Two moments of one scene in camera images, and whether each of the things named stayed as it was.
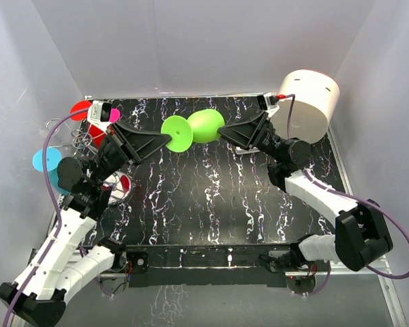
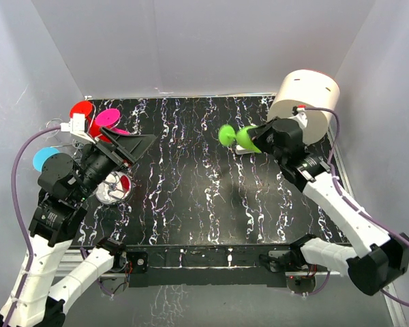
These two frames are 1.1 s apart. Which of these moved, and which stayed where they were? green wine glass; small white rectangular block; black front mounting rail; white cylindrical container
Moved: green wine glass
Stayed: black front mounting rail; small white rectangular block; white cylindrical container
